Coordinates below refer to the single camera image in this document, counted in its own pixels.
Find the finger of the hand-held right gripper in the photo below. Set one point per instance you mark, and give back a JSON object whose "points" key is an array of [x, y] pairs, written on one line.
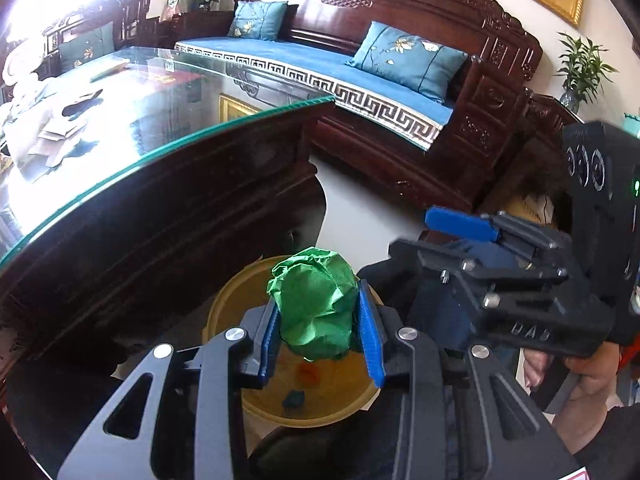
{"points": [[500, 305], [460, 222]]}

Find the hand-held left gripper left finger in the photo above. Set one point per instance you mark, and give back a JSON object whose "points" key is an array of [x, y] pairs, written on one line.
{"points": [[270, 340]]}

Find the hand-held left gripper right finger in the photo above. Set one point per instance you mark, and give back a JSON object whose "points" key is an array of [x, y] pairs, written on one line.
{"points": [[370, 340]]}

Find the green paper ball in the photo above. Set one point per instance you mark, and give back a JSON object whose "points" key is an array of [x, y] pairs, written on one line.
{"points": [[312, 300]]}

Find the yellow round bin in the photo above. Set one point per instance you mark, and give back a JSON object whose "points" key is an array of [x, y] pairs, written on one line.
{"points": [[320, 402]]}

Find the person's right hand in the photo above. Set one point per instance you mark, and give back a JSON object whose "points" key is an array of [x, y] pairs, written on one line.
{"points": [[590, 385]]}

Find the orange paper scrap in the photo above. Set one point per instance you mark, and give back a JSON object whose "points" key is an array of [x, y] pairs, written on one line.
{"points": [[309, 374]]}

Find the teal paper scrap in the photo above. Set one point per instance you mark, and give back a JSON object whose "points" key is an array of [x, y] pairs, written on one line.
{"points": [[294, 398]]}

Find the dark wooden side table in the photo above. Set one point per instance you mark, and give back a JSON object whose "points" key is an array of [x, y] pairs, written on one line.
{"points": [[545, 125]]}

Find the bamboo plant in vase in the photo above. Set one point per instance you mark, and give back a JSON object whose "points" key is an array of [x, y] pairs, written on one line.
{"points": [[582, 67]]}

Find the glass-topped dark wooden table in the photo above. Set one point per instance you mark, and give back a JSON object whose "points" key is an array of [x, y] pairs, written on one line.
{"points": [[150, 220]]}

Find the blue floral sofa pillow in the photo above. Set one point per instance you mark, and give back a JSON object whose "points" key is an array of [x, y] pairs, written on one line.
{"points": [[407, 57], [257, 20]]}

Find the blue sofa seat cushion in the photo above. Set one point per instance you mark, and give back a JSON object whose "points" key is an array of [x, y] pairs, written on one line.
{"points": [[300, 60]]}

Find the green paper strip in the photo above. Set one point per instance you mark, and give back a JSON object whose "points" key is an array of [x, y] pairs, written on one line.
{"points": [[107, 73]]}

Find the dark wooden corner table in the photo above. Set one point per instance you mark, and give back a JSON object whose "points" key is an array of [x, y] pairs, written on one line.
{"points": [[200, 25]]}

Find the teal floral armchair pillow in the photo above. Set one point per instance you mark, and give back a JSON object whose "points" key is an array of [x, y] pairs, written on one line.
{"points": [[85, 47]]}

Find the carved dark wooden armchair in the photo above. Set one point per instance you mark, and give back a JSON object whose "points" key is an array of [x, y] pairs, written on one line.
{"points": [[130, 15]]}

